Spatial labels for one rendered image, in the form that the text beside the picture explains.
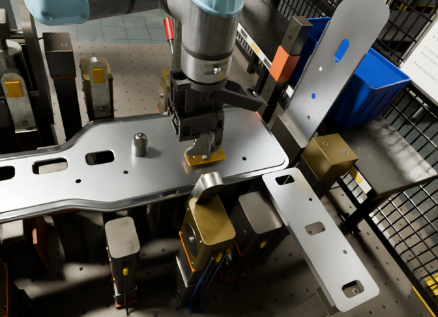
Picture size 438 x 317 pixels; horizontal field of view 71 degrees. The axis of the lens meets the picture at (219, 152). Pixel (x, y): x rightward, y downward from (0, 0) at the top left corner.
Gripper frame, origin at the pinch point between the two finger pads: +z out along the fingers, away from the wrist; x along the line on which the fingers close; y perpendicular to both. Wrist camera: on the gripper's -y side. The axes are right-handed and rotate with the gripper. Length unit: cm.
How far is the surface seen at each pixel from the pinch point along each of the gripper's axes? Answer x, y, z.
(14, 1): -273, 63, 98
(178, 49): -19.2, 0.0, -11.1
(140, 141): -3.9, 12.4, -2.4
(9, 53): -24.7, 31.5, -10.7
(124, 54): -84, 2, 33
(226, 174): 5.0, -3.0, 3.5
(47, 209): 4.1, 30.1, 0.4
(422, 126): -63, -248, 130
